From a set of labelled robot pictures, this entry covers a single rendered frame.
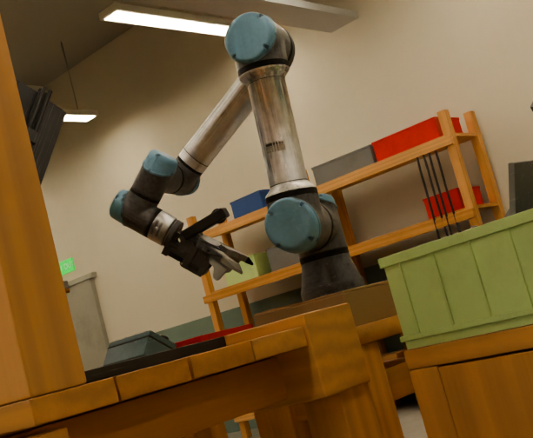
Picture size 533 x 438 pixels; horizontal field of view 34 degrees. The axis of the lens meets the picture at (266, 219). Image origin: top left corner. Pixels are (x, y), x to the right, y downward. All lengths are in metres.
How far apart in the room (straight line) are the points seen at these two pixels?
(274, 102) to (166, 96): 7.77
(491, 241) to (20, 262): 0.73
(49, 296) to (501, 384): 0.73
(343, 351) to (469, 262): 0.29
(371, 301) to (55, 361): 0.90
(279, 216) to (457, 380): 0.56
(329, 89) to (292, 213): 6.39
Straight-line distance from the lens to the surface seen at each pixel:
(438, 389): 1.56
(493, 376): 1.49
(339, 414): 1.58
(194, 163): 2.12
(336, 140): 8.15
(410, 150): 6.97
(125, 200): 2.05
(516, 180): 1.44
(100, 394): 1.21
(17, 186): 1.21
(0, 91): 1.26
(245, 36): 1.94
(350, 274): 1.98
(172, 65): 9.62
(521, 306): 1.42
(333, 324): 1.58
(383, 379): 1.86
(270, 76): 1.93
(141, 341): 1.92
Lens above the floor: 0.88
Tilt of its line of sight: 7 degrees up
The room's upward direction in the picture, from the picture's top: 15 degrees counter-clockwise
